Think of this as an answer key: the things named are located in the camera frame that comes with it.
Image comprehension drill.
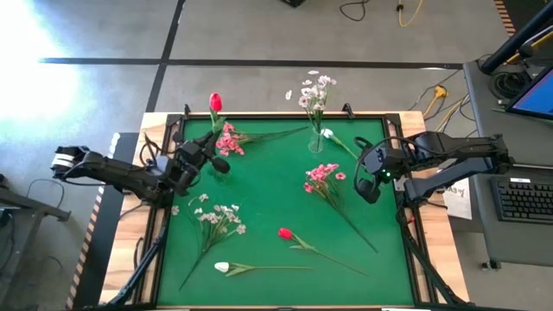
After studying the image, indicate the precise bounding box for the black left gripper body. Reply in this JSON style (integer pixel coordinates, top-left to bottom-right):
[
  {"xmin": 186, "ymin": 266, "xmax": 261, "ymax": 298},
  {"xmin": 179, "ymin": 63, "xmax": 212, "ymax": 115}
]
[{"xmin": 171, "ymin": 129, "xmax": 232, "ymax": 176}]

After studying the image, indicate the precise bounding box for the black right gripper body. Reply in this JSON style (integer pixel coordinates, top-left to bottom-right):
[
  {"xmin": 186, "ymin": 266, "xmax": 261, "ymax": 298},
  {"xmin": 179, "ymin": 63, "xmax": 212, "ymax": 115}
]
[{"xmin": 356, "ymin": 145, "xmax": 397, "ymax": 205}]

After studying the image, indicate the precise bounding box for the pink artificial flower spray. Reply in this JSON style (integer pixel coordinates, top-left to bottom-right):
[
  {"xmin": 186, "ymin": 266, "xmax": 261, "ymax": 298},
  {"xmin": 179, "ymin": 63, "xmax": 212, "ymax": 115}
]
[
  {"xmin": 214, "ymin": 123, "xmax": 310, "ymax": 157},
  {"xmin": 303, "ymin": 162, "xmax": 379, "ymax": 254}
]

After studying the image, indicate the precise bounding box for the red artificial tulip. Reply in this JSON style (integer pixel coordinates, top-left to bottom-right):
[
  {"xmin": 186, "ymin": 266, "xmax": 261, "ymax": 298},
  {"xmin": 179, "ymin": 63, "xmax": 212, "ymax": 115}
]
[
  {"xmin": 208, "ymin": 92, "xmax": 226, "ymax": 135},
  {"xmin": 277, "ymin": 227, "xmax": 369, "ymax": 276}
]

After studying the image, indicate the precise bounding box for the white artificial tulip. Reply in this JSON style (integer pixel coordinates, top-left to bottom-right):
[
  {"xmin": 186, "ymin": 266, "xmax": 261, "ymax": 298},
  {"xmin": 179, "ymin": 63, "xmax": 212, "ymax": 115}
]
[
  {"xmin": 213, "ymin": 261, "xmax": 314, "ymax": 278},
  {"xmin": 321, "ymin": 127, "xmax": 360, "ymax": 161}
]

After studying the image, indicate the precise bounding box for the clear glass vase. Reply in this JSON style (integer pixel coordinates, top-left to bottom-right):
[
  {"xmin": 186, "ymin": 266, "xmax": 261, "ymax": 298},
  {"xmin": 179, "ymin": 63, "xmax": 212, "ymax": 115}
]
[{"xmin": 307, "ymin": 127, "xmax": 325, "ymax": 155}]

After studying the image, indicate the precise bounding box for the white paper sheet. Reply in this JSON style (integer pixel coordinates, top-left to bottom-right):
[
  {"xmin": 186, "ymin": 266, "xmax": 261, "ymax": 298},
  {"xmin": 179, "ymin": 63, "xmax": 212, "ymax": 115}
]
[{"xmin": 443, "ymin": 179, "xmax": 474, "ymax": 221}]

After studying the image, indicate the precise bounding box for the black hazard-striped floor mat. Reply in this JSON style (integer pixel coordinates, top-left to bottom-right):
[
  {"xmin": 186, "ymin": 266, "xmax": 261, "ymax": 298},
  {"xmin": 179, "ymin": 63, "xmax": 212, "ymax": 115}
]
[
  {"xmin": 493, "ymin": 0, "xmax": 518, "ymax": 38},
  {"xmin": 64, "ymin": 131, "xmax": 140, "ymax": 310}
]

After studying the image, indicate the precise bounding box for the grey desk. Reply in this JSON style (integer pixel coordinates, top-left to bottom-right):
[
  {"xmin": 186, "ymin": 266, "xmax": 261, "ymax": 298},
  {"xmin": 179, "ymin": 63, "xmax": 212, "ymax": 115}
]
[{"xmin": 462, "ymin": 59, "xmax": 553, "ymax": 268}]

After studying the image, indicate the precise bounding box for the black computer keyboard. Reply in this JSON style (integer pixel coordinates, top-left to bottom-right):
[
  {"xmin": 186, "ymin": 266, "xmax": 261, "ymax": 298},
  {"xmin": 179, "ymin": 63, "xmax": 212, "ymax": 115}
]
[{"xmin": 490, "ymin": 175, "xmax": 553, "ymax": 225}]

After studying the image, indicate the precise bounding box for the dark metal stand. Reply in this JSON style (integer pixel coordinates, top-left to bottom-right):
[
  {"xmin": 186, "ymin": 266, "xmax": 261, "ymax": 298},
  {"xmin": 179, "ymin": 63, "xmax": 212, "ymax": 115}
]
[{"xmin": 0, "ymin": 172, "xmax": 73, "ymax": 303}]

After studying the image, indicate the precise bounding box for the laptop with blue screen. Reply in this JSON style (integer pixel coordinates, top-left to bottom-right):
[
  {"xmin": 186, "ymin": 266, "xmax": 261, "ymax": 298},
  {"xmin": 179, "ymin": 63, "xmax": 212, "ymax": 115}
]
[{"xmin": 504, "ymin": 63, "xmax": 553, "ymax": 122}]

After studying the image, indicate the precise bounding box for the black pole on desk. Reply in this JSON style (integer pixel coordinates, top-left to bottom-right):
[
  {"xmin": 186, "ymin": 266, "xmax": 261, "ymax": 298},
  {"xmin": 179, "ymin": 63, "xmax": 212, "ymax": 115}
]
[{"xmin": 480, "ymin": 2, "xmax": 553, "ymax": 75}]

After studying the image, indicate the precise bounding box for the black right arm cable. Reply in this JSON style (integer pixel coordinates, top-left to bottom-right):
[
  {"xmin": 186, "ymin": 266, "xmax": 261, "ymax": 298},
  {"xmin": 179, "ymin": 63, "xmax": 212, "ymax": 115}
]
[{"xmin": 352, "ymin": 136, "xmax": 407, "ymax": 194}]

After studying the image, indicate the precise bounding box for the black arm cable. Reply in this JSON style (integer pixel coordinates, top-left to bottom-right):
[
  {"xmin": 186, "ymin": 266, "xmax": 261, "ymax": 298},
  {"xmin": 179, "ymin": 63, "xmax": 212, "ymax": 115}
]
[
  {"xmin": 141, "ymin": 131, "xmax": 174, "ymax": 172},
  {"xmin": 352, "ymin": 136, "xmax": 407, "ymax": 194}
]

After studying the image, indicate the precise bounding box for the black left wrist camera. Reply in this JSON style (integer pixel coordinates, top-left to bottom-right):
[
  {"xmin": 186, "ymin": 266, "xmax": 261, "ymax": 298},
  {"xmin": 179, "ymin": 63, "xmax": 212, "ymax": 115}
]
[{"xmin": 179, "ymin": 142, "xmax": 200, "ymax": 164}]

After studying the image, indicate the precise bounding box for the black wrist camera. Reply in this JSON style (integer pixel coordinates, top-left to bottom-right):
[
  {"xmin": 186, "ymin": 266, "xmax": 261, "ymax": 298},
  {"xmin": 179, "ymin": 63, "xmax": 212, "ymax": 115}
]
[
  {"xmin": 179, "ymin": 142, "xmax": 200, "ymax": 164},
  {"xmin": 365, "ymin": 148, "xmax": 389, "ymax": 170}
]

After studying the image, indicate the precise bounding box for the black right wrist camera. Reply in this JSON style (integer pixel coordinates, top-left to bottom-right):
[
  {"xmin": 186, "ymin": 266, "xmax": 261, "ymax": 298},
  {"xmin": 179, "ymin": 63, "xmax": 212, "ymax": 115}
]
[{"xmin": 365, "ymin": 148, "xmax": 389, "ymax": 170}]

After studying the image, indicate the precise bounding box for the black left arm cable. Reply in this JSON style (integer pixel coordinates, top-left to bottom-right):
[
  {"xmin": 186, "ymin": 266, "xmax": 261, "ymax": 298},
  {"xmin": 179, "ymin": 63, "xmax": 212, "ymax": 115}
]
[{"xmin": 141, "ymin": 131, "xmax": 174, "ymax": 172}]

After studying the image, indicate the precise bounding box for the black metal table frame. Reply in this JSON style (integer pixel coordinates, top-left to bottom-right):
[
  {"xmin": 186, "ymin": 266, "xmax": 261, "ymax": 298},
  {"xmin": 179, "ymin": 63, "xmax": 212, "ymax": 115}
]
[{"xmin": 144, "ymin": 111, "xmax": 433, "ymax": 310}]

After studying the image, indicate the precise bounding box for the black diagonal frame strut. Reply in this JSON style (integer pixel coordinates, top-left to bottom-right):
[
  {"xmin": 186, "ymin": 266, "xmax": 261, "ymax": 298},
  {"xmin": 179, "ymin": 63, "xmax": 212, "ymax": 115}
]
[
  {"xmin": 396, "ymin": 202, "xmax": 470, "ymax": 308},
  {"xmin": 107, "ymin": 206, "xmax": 170, "ymax": 308}
]

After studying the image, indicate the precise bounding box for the floor cable bundle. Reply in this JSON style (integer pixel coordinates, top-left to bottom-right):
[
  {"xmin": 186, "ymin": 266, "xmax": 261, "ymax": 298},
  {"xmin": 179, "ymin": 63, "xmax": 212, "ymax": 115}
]
[{"xmin": 408, "ymin": 68, "xmax": 483, "ymax": 146}]

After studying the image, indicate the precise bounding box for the coiled black cable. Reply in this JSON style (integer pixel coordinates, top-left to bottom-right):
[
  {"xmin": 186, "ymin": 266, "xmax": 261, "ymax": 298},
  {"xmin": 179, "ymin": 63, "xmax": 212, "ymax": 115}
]
[{"xmin": 489, "ymin": 68, "xmax": 533, "ymax": 101}]

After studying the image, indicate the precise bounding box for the thin black floor cable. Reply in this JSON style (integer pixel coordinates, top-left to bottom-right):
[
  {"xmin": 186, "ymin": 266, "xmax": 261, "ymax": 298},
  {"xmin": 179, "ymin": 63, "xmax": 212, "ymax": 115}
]
[{"xmin": 25, "ymin": 178, "xmax": 66, "ymax": 209}]

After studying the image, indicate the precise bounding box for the black floor cable loop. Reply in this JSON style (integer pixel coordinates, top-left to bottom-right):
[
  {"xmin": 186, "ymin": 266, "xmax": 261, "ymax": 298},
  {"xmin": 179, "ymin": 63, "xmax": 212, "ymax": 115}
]
[{"xmin": 339, "ymin": 0, "xmax": 372, "ymax": 22}]

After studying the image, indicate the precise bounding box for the yellow floor cable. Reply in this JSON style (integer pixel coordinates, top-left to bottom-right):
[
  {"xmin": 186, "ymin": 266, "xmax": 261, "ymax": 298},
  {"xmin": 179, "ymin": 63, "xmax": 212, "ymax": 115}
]
[{"xmin": 396, "ymin": 0, "xmax": 427, "ymax": 29}]

